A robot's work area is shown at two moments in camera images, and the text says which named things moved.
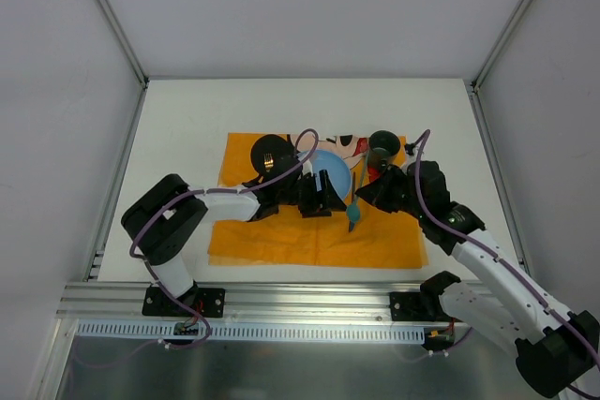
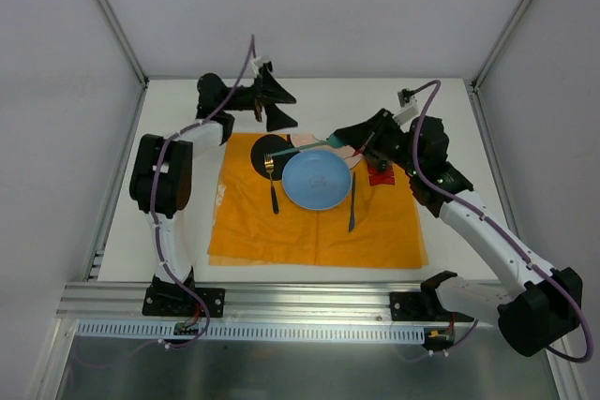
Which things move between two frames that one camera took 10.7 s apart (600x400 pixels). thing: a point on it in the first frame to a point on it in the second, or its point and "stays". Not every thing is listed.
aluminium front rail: x=244 y=302 stays
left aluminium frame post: x=111 y=17 stays
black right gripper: x=384 y=191 to x=370 y=136
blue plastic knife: x=351 y=224 stays
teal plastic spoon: x=353 y=210 to x=335 y=140
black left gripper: x=317 y=194 to x=259 y=103
